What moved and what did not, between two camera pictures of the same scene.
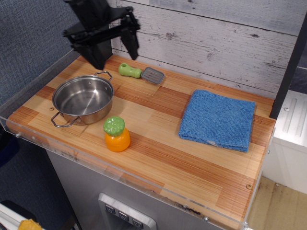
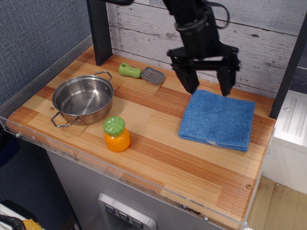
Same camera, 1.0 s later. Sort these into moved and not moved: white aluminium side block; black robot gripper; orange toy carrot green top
Moved: black robot gripper
Not moved: orange toy carrot green top; white aluminium side block
